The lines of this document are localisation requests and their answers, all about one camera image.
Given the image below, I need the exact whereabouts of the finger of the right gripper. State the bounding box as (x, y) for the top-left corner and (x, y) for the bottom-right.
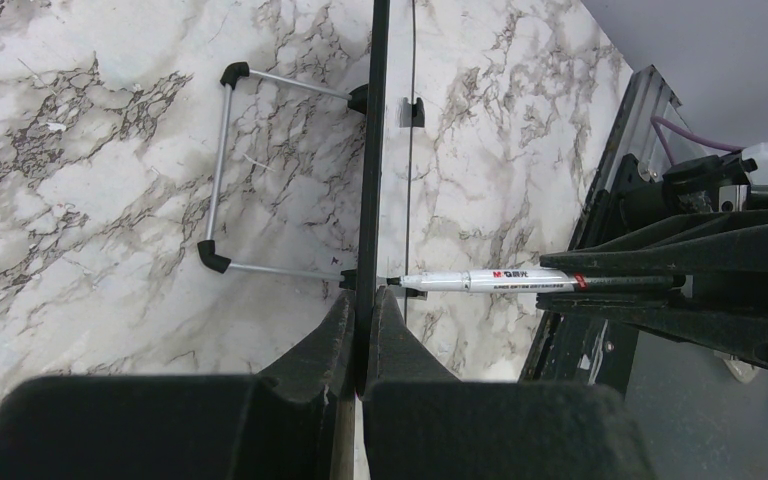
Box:
(537, 291), (768, 370)
(540, 210), (768, 274)

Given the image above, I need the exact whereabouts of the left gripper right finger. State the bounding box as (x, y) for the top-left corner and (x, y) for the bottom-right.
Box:
(362, 287), (656, 479)

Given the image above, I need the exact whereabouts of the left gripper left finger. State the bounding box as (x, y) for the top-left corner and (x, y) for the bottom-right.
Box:
(0, 292), (355, 479)

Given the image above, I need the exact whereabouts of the black white marker pen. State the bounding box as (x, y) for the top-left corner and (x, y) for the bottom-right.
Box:
(386, 268), (686, 294)

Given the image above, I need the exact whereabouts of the black framed whiteboard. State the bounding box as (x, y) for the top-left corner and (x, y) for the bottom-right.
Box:
(353, 1), (416, 395)

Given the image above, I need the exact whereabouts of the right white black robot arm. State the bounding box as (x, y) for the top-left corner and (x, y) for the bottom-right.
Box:
(537, 154), (768, 370)

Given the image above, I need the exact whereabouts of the silver black whiteboard stand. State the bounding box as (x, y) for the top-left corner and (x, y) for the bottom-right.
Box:
(197, 60), (370, 291)

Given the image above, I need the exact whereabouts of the black aluminium base frame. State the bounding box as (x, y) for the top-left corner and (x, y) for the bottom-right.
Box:
(519, 64), (768, 480)

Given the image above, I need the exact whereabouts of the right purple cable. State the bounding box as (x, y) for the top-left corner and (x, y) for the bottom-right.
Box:
(650, 115), (746, 167)

